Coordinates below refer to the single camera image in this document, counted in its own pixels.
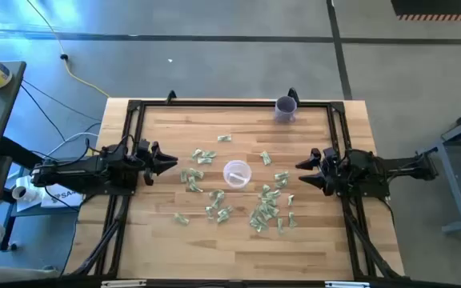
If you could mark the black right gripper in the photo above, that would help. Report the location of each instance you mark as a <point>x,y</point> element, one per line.
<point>334,176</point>

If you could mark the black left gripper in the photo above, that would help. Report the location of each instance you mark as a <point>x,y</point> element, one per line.
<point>147,166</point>

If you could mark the bill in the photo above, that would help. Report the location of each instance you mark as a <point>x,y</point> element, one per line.
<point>181,218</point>

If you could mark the bills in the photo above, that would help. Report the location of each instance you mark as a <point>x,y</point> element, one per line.
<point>222,218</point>
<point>280,225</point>
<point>254,218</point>

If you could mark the clear plastic cup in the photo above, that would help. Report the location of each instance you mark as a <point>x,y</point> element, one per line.
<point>243,170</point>

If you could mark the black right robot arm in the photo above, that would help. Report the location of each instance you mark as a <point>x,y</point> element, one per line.
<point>368,170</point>

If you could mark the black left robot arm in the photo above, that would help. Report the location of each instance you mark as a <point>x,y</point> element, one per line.
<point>74,174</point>

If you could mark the lavender faceted mug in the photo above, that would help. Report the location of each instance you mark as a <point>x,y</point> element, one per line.
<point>285,110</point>

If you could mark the white printed sheet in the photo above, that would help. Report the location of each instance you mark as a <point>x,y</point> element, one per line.
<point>60,199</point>

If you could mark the blue-grey metal cart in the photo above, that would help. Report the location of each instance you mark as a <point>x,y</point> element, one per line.
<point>454,188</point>

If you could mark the white paper sheet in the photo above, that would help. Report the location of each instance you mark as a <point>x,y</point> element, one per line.
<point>28,206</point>

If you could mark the white pipe fitting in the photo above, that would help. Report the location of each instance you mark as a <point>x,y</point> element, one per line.
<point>24,193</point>

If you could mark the black slanted beam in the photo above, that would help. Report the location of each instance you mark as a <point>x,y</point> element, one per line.
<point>18,152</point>

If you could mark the dark blue shelf stand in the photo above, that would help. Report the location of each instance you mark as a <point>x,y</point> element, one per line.
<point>8,228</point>

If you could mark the black hazard-striped mat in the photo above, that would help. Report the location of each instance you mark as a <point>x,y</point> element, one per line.
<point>434,8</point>

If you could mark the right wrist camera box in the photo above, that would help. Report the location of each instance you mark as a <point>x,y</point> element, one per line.
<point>329,153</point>

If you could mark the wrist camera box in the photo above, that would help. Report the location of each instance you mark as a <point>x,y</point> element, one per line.
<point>145,145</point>
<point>329,153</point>

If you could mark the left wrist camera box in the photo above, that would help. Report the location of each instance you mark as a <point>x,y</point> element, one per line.
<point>145,145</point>

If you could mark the black frame clamp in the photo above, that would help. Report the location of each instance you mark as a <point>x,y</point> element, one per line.
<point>293,93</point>
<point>171,96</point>

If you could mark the black diagonal frame strut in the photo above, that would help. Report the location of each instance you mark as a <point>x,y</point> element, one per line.
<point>87,257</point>
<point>384,264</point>

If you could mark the silver metal bracket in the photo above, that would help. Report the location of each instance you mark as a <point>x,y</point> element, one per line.
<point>122,283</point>
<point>346,285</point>

